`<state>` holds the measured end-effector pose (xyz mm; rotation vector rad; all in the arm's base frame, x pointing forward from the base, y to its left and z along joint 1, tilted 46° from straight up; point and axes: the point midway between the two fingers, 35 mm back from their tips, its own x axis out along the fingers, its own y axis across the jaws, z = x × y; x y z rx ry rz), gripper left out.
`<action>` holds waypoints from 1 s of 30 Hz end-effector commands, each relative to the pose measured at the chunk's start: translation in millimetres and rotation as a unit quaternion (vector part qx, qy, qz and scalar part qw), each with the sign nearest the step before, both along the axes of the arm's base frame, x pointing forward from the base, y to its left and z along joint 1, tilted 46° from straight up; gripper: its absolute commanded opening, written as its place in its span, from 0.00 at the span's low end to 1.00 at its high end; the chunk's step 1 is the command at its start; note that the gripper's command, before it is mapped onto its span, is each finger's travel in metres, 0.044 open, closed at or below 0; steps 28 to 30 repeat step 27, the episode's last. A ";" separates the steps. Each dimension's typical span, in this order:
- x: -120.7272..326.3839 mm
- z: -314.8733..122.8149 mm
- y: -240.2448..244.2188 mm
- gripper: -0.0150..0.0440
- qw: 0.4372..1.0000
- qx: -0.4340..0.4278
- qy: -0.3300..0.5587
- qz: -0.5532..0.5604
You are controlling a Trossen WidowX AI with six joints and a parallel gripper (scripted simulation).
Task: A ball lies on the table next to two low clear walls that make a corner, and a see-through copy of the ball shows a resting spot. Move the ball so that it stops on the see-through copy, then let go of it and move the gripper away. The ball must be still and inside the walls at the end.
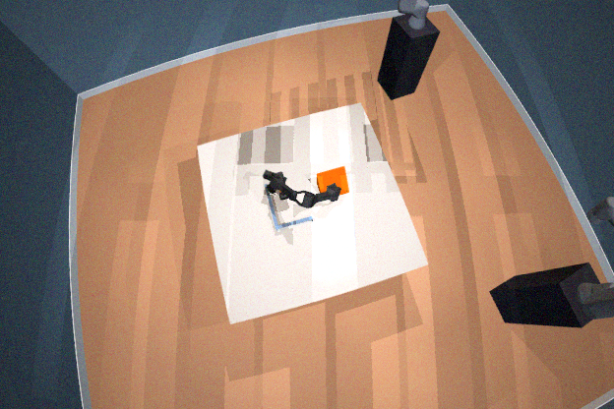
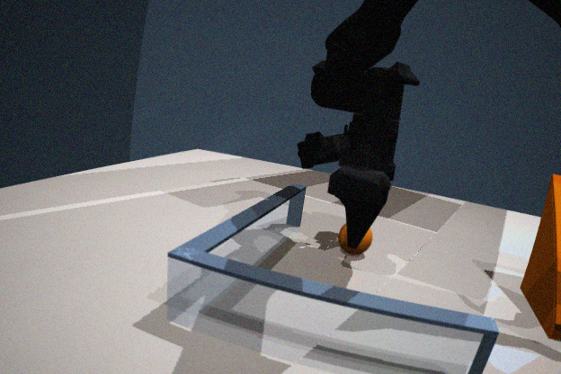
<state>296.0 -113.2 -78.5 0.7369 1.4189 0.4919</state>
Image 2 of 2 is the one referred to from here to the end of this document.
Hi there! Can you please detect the clear low l-shaped wall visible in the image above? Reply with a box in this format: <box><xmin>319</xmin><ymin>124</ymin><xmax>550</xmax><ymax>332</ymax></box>
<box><xmin>166</xmin><ymin>190</ymin><xmax>493</xmax><ymax>374</ymax></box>

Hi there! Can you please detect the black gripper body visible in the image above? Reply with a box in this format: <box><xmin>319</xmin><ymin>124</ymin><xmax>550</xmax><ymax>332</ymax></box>
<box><xmin>328</xmin><ymin>114</ymin><xmax>400</xmax><ymax>204</ymax></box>

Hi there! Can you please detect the dark grey l-shaped wall top trim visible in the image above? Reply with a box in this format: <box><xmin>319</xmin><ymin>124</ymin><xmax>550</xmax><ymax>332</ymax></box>
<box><xmin>168</xmin><ymin>183</ymin><xmax>500</xmax><ymax>374</ymax></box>

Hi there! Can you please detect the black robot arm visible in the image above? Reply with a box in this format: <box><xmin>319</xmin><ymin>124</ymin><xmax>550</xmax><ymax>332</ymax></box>
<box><xmin>298</xmin><ymin>0</ymin><xmax>420</xmax><ymax>169</ymax></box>

